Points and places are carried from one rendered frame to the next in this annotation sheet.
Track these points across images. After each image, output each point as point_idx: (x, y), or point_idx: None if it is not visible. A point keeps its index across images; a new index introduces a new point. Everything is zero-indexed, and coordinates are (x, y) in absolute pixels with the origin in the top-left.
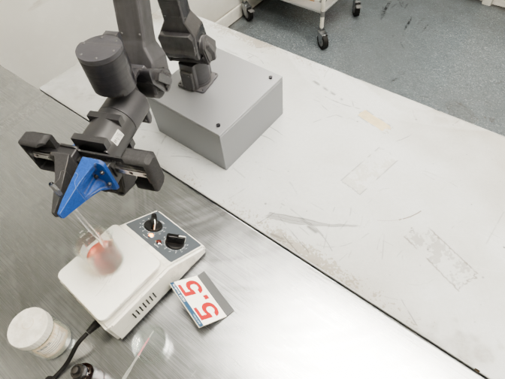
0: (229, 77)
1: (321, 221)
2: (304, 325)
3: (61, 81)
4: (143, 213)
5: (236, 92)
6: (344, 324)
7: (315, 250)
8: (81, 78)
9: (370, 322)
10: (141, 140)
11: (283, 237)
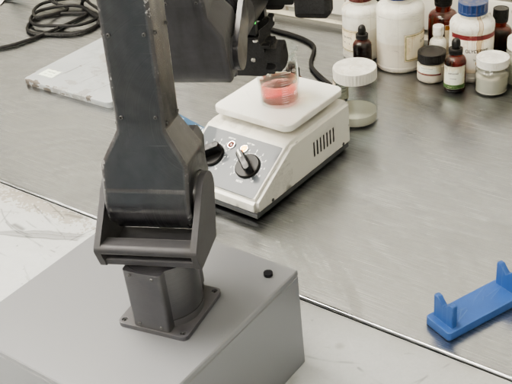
0: (91, 321)
1: (0, 235)
2: (63, 152)
3: None
4: (288, 224)
5: (81, 285)
6: (18, 157)
7: (24, 206)
8: None
9: None
10: (340, 337)
11: (63, 216)
